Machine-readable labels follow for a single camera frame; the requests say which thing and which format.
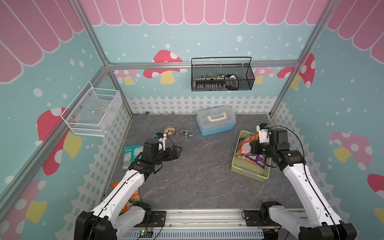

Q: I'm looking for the black wire wall basket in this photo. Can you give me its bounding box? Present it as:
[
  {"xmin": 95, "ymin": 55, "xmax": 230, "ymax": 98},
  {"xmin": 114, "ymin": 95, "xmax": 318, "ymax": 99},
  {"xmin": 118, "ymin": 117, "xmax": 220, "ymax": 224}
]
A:
[{"xmin": 191, "ymin": 57, "xmax": 256, "ymax": 92}]

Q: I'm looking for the silver metal faucet valve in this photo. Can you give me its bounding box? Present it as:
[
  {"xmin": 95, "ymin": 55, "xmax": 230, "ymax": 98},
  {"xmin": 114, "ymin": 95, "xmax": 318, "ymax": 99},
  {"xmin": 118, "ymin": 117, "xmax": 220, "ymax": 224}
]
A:
[{"xmin": 180, "ymin": 128, "xmax": 194, "ymax": 138}]

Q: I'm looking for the purple candy bag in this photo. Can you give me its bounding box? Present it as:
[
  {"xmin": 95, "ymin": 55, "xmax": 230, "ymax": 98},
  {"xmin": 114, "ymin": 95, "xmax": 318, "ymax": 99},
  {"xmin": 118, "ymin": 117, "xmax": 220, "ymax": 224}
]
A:
[{"xmin": 236, "ymin": 154, "xmax": 266, "ymax": 169}]

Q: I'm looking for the orange Fox's candy bag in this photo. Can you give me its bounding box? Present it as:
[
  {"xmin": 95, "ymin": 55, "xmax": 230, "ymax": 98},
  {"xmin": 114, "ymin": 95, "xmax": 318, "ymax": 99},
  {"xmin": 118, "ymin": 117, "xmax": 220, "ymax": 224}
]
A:
[{"xmin": 236, "ymin": 134, "xmax": 259, "ymax": 156}]

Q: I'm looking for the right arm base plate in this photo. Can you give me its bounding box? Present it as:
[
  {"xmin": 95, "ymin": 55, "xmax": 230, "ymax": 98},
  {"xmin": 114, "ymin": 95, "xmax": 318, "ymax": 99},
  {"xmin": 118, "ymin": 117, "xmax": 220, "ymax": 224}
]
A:
[{"xmin": 241, "ymin": 210, "xmax": 281, "ymax": 229}]

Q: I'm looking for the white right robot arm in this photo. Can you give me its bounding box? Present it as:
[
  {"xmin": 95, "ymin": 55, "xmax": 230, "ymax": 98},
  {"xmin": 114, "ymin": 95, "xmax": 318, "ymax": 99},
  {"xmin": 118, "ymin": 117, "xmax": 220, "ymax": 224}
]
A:
[{"xmin": 250, "ymin": 124, "xmax": 357, "ymax": 240}]

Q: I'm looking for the blue box clear lid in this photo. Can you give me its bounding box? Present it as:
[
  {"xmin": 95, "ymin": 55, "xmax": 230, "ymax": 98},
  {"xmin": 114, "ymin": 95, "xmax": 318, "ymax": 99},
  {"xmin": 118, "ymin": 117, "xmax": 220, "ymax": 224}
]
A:
[{"xmin": 196, "ymin": 106, "xmax": 237, "ymax": 136}]

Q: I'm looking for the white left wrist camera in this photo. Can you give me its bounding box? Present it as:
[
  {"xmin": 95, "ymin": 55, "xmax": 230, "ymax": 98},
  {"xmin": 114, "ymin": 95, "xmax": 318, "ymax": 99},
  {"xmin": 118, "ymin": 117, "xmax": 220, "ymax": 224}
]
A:
[{"xmin": 155, "ymin": 133, "xmax": 167, "ymax": 151}]

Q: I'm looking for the white wire wall basket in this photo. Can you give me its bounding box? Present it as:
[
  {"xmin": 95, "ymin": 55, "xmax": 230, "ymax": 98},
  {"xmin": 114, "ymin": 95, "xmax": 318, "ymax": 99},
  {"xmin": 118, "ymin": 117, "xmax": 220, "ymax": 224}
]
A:
[{"xmin": 61, "ymin": 82, "xmax": 123, "ymax": 137}]

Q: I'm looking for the green perforated plastic basket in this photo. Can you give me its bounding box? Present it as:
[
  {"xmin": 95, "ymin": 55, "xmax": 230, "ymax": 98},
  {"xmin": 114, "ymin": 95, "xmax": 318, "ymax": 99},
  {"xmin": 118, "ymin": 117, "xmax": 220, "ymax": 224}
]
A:
[{"xmin": 231, "ymin": 130, "xmax": 271, "ymax": 182}]

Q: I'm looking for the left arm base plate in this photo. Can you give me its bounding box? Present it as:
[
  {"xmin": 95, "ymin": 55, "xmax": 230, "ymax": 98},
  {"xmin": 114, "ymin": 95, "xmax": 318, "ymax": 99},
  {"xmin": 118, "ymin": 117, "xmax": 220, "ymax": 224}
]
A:
[{"xmin": 135, "ymin": 211, "xmax": 167, "ymax": 228}]

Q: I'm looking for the brown tape roll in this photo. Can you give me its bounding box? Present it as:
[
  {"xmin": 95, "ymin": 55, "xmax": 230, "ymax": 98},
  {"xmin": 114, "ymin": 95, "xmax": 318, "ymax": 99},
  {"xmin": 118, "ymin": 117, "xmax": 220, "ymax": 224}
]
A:
[{"xmin": 164, "ymin": 126, "xmax": 177, "ymax": 138}]

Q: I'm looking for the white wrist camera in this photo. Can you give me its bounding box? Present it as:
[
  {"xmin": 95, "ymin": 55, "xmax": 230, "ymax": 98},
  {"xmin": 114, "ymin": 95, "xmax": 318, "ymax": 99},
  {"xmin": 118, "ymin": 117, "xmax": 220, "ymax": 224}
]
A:
[
  {"xmin": 155, "ymin": 133, "xmax": 167, "ymax": 151},
  {"xmin": 257, "ymin": 123, "xmax": 270, "ymax": 144}
]

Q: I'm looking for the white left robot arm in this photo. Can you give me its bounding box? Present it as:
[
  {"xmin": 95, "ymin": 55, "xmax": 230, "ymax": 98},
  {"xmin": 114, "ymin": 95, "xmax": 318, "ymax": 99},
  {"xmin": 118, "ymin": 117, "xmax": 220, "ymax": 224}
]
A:
[{"xmin": 74, "ymin": 135, "xmax": 183, "ymax": 240}]

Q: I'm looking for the teal candy bag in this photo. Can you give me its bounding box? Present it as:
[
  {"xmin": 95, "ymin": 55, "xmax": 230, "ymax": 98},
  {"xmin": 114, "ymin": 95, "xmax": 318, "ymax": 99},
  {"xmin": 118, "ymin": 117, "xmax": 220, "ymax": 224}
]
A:
[{"xmin": 122, "ymin": 145, "xmax": 143, "ymax": 170}]

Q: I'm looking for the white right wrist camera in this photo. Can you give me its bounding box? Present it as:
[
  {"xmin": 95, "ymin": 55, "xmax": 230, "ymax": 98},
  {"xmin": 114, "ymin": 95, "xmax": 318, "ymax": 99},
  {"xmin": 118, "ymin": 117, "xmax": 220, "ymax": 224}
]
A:
[{"xmin": 257, "ymin": 123, "xmax": 270, "ymax": 144}]

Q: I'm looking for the small green circuit board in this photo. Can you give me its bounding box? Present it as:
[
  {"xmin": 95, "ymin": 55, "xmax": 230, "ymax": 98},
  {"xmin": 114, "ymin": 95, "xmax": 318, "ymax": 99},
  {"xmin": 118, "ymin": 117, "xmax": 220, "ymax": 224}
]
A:
[{"xmin": 138, "ymin": 230, "xmax": 154, "ymax": 239}]

